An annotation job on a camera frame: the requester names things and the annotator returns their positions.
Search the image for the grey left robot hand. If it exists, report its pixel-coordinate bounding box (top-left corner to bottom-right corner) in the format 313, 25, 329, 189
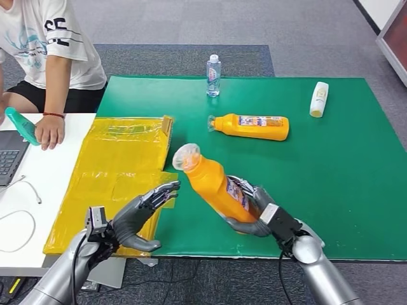
111, 180, 181, 254

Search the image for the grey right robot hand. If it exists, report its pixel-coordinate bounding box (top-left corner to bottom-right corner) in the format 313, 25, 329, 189
222, 175, 276, 239

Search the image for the orange detergent bottle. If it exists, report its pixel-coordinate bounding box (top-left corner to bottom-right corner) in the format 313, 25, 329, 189
208, 113, 290, 142
172, 143, 260, 224

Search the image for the white lotion bottle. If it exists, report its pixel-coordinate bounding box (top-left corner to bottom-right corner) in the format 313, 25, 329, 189
309, 81, 329, 118

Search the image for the clear water bottle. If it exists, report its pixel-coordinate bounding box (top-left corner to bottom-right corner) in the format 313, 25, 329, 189
206, 54, 221, 98

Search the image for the teal plastic bottle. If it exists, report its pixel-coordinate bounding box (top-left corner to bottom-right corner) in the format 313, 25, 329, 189
5, 107, 40, 147

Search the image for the yellow plastic sheet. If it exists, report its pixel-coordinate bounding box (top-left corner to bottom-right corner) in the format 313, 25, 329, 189
42, 116, 178, 257

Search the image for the green table mat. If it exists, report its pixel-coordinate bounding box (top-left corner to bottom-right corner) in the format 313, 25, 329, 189
96, 76, 407, 261

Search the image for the person's left hand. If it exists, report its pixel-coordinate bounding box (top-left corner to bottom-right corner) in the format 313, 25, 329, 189
34, 114, 65, 151

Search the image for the dark grey floor rug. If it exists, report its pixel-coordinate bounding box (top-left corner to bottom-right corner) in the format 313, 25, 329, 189
0, 44, 275, 93

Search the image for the black yellow floor device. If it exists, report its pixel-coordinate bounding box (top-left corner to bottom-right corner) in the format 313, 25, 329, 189
0, 276, 28, 301

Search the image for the grey laptop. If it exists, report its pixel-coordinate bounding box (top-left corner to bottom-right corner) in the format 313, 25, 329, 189
0, 130, 29, 187

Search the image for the person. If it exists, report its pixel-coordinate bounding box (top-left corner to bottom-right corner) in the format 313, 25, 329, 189
0, 0, 108, 151

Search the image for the white cabinet with red panel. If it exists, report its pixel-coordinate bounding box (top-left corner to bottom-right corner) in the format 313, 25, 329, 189
375, 0, 407, 87

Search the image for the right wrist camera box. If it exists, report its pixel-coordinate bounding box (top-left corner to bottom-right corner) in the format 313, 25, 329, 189
260, 203, 303, 254

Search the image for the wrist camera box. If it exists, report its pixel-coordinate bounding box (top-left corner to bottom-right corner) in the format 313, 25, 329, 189
84, 205, 121, 270
260, 203, 303, 254

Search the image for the grey table foot bracket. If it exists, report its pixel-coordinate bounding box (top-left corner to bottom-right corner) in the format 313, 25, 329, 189
136, 257, 159, 268

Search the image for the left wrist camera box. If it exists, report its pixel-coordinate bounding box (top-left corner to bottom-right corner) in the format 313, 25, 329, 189
84, 205, 121, 270

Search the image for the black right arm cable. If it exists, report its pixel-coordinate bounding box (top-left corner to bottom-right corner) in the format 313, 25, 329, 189
279, 250, 294, 305

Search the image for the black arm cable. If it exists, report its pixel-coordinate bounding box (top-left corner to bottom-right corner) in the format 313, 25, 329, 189
279, 250, 294, 305
71, 233, 88, 305

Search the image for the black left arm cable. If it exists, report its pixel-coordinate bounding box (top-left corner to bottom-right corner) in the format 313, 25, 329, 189
71, 233, 88, 305

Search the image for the white looped cable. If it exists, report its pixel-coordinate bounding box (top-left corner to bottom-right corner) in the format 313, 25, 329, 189
0, 210, 35, 254

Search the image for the white cable with plug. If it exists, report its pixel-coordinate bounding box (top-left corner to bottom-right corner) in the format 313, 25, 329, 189
0, 175, 42, 205

